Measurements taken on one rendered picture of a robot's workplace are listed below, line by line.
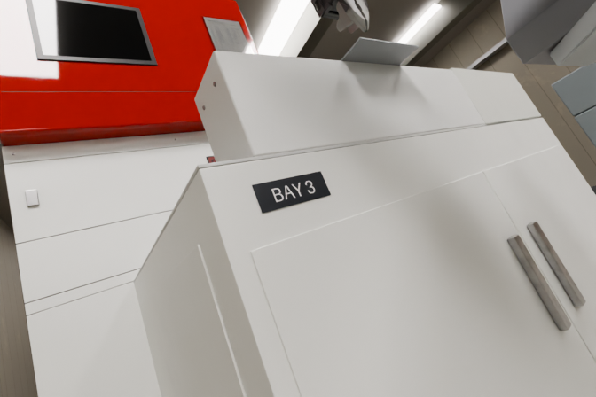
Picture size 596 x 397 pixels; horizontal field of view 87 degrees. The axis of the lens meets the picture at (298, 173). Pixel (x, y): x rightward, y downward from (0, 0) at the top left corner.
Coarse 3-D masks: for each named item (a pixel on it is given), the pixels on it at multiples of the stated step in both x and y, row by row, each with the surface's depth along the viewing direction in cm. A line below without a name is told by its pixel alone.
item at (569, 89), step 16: (592, 64) 191; (560, 80) 205; (576, 80) 198; (592, 80) 192; (560, 96) 206; (576, 96) 199; (592, 96) 193; (576, 112) 201; (592, 112) 195; (592, 128) 196
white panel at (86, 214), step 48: (48, 144) 80; (96, 144) 86; (144, 144) 92; (192, 144) 101; (48, 192) 76; (96, 192) 81; (144, 192) 87; (48, 240) 72; (96, 240) 76; (144, 240) 81; (48, 288) 68; (96, 288) 72
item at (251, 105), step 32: (224, 64) 36; (256, 64) 39; (288, 64) 42; (320, 64) 45; (352, 64) 50; (224, 96) 36; (256, 96) 36; (288, 96) 39; (320, 96) 42; (352, 96) 46; (384, 96) 50; (416, 96) 55; (448, 96) 62; (224, 128) 37; (256, 128) 34; (288, 128) 37; (320, 128) 39; (352, 128) 42; (384, 128) 46; (416, 128) 51; (448, 128) 56; (224, 160) 38
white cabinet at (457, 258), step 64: (512, 128) 71; (192, 192) 31; (256, 192) 31; (320, 192) 35; (384, 192) 40; (448, 192) 47; (512, 192) 57; (576, 192) 73; (192, 256) 33; (256, 256) 28; (320, 256) 31; (384, 256) 35; (448, 256) 40; (512, 256) 48; (576, 256) 59; (192, 320) 37; (256, 320) 26; (320, 320) 28; (384, 320) 31; (448, 320) 36; (512, 320) 41; (576, 320) 49; (192, 384) 43; (256, 384) 26; (320, 384) 26; (384, 384) 28; (448, 384) 32; (512, 384) 36; (576, 384) 42
